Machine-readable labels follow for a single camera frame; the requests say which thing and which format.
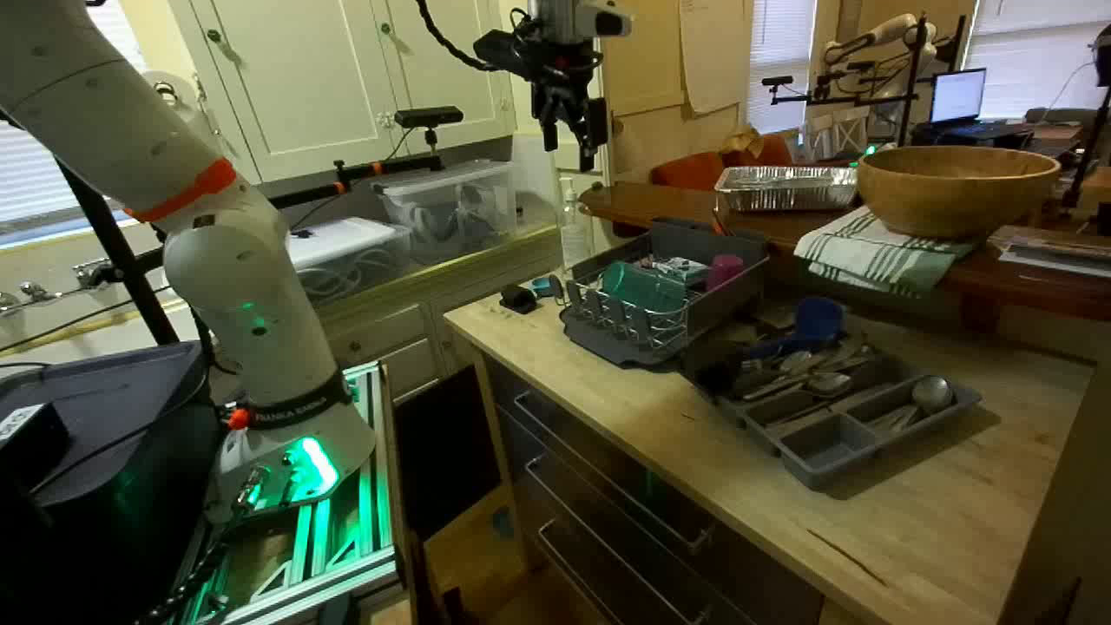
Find black tripod pole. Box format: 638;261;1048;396
51;160;184;350

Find green striped dish towel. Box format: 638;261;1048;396
792;204;984;299

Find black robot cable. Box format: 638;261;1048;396
414;0;500;77

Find black camera on stand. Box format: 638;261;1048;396
393;106;470;154

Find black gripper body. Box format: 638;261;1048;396
524;32;609;125

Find grey dish drying rack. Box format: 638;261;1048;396
559;219;777;373

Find white storage box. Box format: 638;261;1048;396
280;214;415;305

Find purple plastic cup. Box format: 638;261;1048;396
705;250;750;293

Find clear plastic storage bin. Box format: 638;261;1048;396
378;157;529;265

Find metal spoon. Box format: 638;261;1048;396
890;373;957;434

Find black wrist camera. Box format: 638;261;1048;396
470;27;539;79

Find blue plastic scoop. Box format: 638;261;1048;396
744;294;849;361

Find grey cutlery tray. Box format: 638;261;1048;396
705;326;986;491

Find wooden bowl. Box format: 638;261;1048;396
854;143;1065;245

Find red orange cushion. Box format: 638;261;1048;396
645;131;800;195

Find small black block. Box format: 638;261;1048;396
496;280;543;316

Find white cabinet doors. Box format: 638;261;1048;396
170;0;517;189

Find teal translucent plastic cup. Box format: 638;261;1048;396
598;258;689;320

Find black metal stand frame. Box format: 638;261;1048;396
760;10;970;154

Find aluminium profile robot mount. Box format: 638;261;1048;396
170;358;411;625

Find wooden table drawer unit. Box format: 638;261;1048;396
470;350;830;625

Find black equipment case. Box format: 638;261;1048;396
0;341;227;625

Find open laptop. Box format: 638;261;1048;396
928;65;992;130

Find aluminium foil baking tray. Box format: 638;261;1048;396
711;162;861;219

